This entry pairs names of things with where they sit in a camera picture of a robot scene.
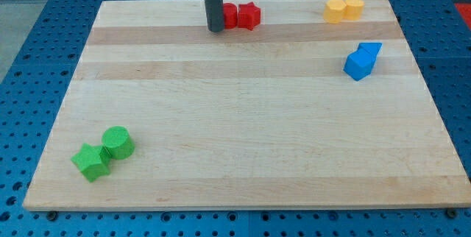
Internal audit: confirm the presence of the red cylinder block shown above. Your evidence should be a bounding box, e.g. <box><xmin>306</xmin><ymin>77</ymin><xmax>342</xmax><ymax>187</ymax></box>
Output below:
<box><xmin>223</xmin><ymin>3</ymin><xmax>238</xmax><ymax>29</ymax></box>

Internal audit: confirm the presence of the red star block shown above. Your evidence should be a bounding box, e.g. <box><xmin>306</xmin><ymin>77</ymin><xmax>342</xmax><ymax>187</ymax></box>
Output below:
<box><xmin>238</xmin><ymin>1</ymin><xmax>261</xmax><ymax>30</ymax></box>

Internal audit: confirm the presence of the green star block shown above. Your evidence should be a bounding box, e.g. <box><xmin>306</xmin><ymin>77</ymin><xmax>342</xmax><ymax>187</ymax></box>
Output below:
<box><xmin>71</xmin><ymin>143</ymin><xmax>110</xmax><ymax>183</ymax></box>

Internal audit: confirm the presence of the yellow hexagon block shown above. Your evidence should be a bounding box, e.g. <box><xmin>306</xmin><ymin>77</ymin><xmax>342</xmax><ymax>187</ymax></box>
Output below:
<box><xmin>323</xmin><ymin>0</ymin><xmax>347</xmax><ymax>24</ymax></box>

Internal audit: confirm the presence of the yellow heart block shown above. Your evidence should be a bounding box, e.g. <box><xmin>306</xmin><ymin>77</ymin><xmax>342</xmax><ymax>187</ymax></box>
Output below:
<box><xmin>344</xmin><ymin>0</ymin><xmax>365</xmax><ymax>21</ymax></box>

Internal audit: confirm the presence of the wooden board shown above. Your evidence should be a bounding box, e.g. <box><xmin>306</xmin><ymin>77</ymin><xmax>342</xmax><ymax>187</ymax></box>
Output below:
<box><xmin>24</xmin><ymin>0</ymin><xmax>470</xmax><ymax>211</ymax></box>

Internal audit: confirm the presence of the blue cube block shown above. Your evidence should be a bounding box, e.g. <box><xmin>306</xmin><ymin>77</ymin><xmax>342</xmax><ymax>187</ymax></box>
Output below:
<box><xmin>343</xmin><ymin>48</ymin><xmax>375</xmax><ymax>81</ymax></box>

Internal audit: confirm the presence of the blue triangle block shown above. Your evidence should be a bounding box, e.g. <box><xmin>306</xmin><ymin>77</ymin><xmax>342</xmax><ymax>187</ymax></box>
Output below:
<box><xmin>358</xmin><ymin>42</ymin><xmax>383</xmax><ymax>58</ymax></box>

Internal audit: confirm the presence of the green cylinder block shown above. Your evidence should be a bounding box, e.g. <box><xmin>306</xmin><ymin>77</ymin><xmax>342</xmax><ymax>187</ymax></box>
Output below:
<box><xmin>102</xmin><ymin>126</ymin><xmax>135</xmax><ymax>160</ymax></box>

